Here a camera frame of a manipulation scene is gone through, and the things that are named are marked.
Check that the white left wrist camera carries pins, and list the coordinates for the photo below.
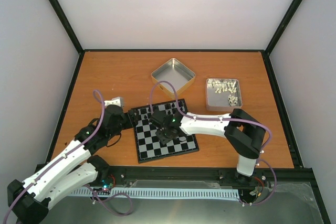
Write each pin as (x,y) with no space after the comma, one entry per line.
(119,101)

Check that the black white chess board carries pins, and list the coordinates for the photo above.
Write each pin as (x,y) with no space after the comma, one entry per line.
(154,141)

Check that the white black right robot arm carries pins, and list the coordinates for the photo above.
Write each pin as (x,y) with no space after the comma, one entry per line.
(245,134)

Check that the black front left frame post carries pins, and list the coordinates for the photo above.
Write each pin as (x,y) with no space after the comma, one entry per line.
(66,25)

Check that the gold square tin box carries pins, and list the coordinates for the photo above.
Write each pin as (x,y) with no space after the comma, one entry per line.
(177,74)

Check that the black enclosure frame post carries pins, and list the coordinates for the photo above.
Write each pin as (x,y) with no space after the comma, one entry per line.
(289,14)

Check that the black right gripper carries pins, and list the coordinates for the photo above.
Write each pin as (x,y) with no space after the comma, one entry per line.
(163,139)

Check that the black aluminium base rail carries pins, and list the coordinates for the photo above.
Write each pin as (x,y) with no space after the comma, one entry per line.
(228,177)

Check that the light blue cable duct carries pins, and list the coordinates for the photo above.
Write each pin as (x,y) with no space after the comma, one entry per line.
(171,193)

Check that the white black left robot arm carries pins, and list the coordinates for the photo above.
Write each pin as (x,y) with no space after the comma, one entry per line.
(76,166)

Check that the white patterned tin lid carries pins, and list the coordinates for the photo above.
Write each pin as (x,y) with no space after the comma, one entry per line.
(210,95)

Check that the white chess pieces pile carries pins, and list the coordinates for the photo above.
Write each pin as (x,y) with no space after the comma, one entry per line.
(226,94)

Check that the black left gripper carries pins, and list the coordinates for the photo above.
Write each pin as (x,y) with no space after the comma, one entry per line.
(132,120)

